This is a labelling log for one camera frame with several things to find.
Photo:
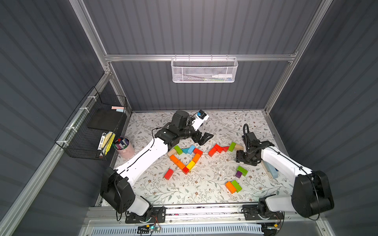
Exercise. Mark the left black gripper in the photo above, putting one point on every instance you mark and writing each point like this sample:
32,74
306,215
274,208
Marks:
196,134

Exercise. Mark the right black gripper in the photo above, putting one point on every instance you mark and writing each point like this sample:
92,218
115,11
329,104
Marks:
246,155

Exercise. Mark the red block low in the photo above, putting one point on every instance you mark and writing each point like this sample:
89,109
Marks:
218,148

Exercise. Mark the light blue block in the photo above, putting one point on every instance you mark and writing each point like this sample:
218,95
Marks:
191,149

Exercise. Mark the beige wooden block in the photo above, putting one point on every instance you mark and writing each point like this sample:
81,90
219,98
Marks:
172,152

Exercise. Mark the orange block low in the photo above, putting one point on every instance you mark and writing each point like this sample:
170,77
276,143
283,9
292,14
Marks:
180,165

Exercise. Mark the red small block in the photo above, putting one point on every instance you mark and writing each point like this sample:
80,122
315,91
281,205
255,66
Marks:
185,170

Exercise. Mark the green block bottom pair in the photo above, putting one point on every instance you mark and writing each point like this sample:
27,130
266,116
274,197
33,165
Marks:
237,186

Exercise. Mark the orange block bottom pair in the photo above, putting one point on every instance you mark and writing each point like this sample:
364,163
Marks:
230,187

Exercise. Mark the red long block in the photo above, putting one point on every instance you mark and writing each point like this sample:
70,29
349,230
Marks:
168,174

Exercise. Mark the yellow block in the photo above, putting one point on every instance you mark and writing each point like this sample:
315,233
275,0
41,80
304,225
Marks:
191,165

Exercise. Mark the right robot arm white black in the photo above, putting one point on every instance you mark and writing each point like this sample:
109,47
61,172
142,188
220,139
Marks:
311,194

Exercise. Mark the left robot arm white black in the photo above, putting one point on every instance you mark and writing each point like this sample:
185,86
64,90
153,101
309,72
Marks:
116,184

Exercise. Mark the purple small block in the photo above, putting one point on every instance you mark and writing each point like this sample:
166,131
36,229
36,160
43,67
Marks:
238,174

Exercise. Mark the white marker in basket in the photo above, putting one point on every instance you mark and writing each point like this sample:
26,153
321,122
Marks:
224,77

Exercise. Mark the pink pen cup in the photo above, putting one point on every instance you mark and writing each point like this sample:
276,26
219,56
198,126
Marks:
124,148

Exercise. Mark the black notebook in basket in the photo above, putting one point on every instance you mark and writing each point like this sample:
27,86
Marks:
105,120

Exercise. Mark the yellow highlighter pack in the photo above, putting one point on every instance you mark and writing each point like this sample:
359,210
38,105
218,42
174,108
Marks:
108,141

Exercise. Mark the small circuit board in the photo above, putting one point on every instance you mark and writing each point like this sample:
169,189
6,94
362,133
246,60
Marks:
148,230

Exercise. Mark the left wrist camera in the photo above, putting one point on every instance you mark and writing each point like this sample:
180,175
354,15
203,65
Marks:
199,118

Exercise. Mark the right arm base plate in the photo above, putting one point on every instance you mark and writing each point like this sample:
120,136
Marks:
260,212

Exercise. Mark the white wire mesh basket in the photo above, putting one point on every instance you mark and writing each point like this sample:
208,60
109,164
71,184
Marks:
201,68

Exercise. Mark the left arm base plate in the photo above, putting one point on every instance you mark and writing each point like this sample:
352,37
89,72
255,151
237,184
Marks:
152,215

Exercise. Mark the black wire mesh basket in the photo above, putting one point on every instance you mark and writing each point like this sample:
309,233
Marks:
77,140

